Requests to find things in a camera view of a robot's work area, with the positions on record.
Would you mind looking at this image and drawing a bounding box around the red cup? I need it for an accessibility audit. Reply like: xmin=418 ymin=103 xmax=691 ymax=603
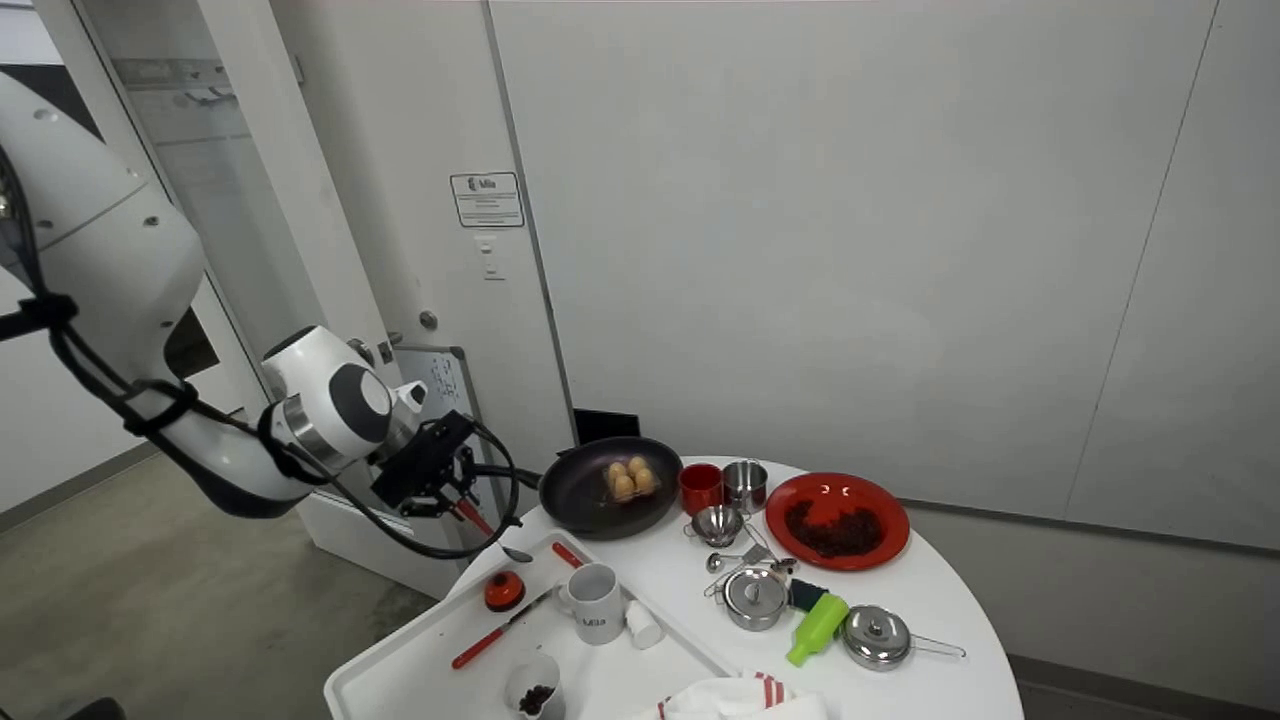
xmin=675 ymin=462 xmax=730 ymax=522

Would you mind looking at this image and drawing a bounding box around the small steel bowl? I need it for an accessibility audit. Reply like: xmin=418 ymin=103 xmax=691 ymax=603
xmin=689 ymin=502 xmax=747 ymax=553

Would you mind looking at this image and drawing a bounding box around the small white block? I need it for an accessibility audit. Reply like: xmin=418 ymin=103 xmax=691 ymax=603
xmin=618 ymin=601 xmax=667 ymax=655

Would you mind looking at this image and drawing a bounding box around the metal ladle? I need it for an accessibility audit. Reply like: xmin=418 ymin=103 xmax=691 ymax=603
xmin=714 ymin=563 xmax=797 ymax=638

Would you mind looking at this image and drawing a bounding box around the red plate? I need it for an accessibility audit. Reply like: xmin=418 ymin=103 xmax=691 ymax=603
xmin=760 ymin=467 xmax=914 ymax=578

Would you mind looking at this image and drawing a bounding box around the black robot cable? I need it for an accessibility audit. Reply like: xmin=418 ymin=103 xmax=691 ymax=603
xmin=0 ymin=291 xmax=528 ymax=563

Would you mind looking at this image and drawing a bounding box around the steel cup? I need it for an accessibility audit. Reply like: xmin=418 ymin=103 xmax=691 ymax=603
xmin=720 ymin=457 xmax=770 ymax=515

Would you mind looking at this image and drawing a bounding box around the white red striped towel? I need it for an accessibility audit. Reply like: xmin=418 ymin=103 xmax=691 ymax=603
xmin=653 ymin=669 xmax=831 ymax=720

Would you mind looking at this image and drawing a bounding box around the white plastic tray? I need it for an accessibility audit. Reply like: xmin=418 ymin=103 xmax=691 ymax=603
xmin=320 ymin=510 xmax=742 ymax=720

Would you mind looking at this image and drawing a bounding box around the glass jar with beans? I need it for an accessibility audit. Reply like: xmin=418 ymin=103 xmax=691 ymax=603
xmin=498 ymin=649 xmax=575 ymax=720

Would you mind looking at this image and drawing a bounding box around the packet of small potatoes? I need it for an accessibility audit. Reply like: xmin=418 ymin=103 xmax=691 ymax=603
xmin=599 ymin=452 xmax=661 ymax=510

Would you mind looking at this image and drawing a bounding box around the black wall socket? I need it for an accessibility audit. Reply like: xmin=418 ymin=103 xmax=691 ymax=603
xmin=566 ymin=403 xmax=644 ymax=447

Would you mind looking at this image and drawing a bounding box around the red handled spoon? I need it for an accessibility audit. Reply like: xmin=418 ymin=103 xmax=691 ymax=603
xmin=446 ymin=494 xmax=541 ymax=568

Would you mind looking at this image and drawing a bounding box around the pile of coffee beans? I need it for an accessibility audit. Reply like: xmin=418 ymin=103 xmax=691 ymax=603
xmin=789 ymin=506 xmax=886 ymax=561

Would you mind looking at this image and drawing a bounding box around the grey mug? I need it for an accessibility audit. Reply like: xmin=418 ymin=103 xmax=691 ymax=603
xmin=550 ymin=561 xmax=631 ymax=649

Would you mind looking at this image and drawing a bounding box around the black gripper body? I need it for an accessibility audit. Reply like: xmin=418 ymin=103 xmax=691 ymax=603
xmin=366 ymin=411 xmax=478 ymax=514

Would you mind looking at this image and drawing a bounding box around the red handled knife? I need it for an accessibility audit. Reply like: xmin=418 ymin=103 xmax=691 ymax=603
xmin=446 ymin=581 xmax=566 ymax=677

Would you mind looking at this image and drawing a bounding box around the white door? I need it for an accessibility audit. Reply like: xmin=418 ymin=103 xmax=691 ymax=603
xmin=34 ymin=0 xmax=575 ymax=601

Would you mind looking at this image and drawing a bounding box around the black frying pan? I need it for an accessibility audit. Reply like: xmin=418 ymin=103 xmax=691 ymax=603
xmin=536 ymin=433 xmax=689 ymax=546

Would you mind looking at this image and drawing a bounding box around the small steel wire utensil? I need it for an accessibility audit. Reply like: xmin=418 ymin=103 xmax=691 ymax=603
xmin=735 ymin=542 xmax=798 ymax=583

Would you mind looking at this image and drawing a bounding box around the white wall sign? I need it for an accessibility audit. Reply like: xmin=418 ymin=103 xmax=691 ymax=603
xmin=443 ymin=168 xmax=528 ymax=232

